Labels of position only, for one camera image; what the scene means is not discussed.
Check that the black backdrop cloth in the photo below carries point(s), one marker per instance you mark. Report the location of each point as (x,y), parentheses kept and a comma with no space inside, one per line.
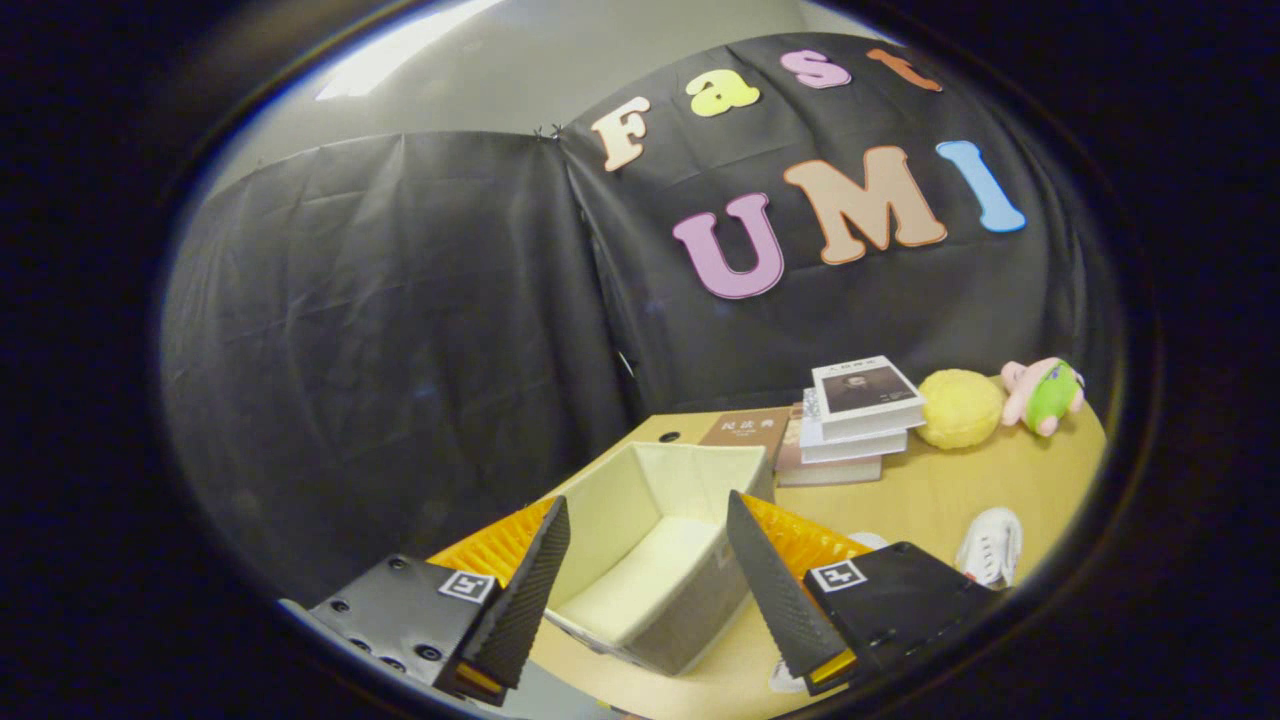
(400,330)

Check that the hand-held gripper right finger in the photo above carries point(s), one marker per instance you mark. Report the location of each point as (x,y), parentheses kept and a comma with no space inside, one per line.
(775,590)

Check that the pale pink cover book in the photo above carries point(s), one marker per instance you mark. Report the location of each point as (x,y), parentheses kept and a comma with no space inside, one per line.
(825,472)

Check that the brown cover book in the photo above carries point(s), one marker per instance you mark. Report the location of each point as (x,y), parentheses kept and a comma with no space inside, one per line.
(745,432)

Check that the pink and green plush toy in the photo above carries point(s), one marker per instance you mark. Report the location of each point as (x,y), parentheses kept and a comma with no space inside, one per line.
(1045,392)

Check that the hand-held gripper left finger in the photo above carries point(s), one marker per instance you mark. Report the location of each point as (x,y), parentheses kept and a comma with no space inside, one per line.
(520,600)

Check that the beige fabric storage box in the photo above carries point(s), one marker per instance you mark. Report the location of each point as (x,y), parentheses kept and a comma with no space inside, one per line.
(660,570)

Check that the yellow round plush toy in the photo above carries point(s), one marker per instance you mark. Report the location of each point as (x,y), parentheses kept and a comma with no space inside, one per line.
(960,408)

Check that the white thick book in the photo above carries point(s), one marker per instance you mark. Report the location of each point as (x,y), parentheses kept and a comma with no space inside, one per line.
(850,446)

